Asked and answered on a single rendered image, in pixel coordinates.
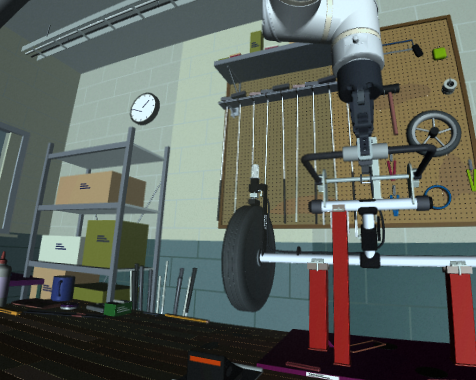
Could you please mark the ceiling light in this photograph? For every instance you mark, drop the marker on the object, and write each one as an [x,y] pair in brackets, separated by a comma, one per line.
[96,26]

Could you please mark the olive box on wall shelf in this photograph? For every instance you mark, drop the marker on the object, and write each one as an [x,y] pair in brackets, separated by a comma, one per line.
[256,41]

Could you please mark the blue frame hacksaw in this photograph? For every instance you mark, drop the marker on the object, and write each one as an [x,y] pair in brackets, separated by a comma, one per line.
[417,50]

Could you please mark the flat olive box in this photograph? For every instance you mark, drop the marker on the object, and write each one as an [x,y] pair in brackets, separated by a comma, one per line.
[91,294]

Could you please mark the grey spoked spare wheel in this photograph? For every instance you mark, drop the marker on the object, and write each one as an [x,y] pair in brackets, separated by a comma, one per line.
[448,124]

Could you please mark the grey metal shelf unit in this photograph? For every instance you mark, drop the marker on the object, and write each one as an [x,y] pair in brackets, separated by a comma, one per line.
[126,186]

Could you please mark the black box with orange label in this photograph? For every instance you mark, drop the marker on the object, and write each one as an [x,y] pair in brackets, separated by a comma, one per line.
[208,366]

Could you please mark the brown flat pad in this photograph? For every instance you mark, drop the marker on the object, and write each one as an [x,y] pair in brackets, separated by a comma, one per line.
[37,304]

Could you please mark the dark purple base mat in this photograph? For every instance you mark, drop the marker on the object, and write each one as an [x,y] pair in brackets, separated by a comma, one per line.
[401,362]

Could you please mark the grey framed window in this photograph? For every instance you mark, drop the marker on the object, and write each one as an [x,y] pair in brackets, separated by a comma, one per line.
[18,178]

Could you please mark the white box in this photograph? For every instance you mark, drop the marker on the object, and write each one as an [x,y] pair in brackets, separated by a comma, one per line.
[59,250]

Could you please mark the clear and black barrel adjuster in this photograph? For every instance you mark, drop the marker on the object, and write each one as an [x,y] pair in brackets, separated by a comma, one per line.
[255,186]

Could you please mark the grey metal bar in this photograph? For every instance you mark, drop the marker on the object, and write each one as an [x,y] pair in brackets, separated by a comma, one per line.
[191,290]
[179,290]
[164,286]
[150,290]
[136,286]

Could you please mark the black trolley wheel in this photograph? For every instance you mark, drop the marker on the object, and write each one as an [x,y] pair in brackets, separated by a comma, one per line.
[243,260]

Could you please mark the white golf club shaft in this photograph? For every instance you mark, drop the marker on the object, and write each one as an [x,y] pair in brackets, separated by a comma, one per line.
[266,141]
[283,148]
[238,156]
[297,148]
[331,122]
[253,134]
[314,122]
[224,167]

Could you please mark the brown strip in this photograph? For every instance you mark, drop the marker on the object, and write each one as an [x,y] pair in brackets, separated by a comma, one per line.
[303,366]

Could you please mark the brown pegboard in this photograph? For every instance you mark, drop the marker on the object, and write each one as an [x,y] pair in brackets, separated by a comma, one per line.
[416,67]

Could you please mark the grey bottle with red cap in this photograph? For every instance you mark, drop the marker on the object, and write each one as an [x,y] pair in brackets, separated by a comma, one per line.
[3,279]

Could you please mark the grey club hanging rail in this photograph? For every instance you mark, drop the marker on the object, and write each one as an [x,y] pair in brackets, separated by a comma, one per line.
[275,93]

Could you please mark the small green box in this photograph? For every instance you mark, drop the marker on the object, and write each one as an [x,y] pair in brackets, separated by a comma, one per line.
[117,308]

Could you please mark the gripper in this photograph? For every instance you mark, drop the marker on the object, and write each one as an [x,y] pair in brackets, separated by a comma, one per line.
[358,80]

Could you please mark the blue mug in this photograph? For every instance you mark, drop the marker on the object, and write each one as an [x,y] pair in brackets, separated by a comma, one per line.
[61,289]

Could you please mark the purple tray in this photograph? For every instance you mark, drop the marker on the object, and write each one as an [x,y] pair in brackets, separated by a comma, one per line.
[26,279]

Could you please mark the red support stand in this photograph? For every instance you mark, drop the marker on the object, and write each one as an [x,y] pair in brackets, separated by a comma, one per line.
[463,316]
[318,305]
[341,282]

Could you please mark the red pliers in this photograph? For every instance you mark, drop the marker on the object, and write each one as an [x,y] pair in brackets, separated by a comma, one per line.
[391,167]

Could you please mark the small brown cardboard box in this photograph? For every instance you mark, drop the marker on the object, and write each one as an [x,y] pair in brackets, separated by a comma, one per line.
[42,282]

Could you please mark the small grey disc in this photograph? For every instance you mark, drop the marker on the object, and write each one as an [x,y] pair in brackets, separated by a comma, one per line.
[67,307]

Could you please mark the large olive box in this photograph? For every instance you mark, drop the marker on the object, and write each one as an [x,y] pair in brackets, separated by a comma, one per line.
[100,245]

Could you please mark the grey tape roll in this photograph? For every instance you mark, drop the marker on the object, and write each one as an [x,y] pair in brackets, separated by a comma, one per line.
[449,86]

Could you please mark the green cube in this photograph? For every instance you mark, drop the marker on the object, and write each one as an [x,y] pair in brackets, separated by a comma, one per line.
[439,53]

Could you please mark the large brown cardboard box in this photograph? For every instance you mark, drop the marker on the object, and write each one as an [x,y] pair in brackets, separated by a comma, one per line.
[89,188]

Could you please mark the yellow strip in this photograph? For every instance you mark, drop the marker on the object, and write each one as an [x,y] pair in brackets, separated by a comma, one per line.
[186,318]

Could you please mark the grey wall shelf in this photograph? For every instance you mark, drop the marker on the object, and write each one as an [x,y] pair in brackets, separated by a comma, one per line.
[275,61]

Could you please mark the round wall clock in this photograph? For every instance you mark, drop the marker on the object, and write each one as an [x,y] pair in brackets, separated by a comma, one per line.
[143,108]

